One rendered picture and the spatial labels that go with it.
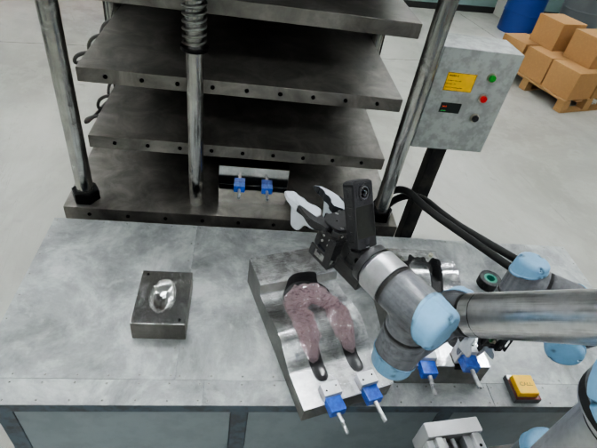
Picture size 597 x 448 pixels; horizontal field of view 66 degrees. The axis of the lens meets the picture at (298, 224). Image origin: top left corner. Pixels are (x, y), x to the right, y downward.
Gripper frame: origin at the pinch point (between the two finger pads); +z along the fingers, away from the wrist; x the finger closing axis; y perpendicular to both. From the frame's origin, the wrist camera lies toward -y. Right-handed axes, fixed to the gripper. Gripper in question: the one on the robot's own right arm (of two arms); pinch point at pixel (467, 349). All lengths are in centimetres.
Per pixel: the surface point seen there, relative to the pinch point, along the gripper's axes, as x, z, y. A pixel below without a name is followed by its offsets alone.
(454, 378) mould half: -0.1, 10.9, 1.7
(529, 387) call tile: 21.7, 8.9, 4.8
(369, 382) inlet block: -28.0, 7.8, 6.8
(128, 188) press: -108, 17, -83
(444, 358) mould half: -4.9, 5.0, -0.3
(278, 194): -49, 7, -78
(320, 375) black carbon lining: -40.0, 11.6, 2.7
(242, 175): -64, 0, -78
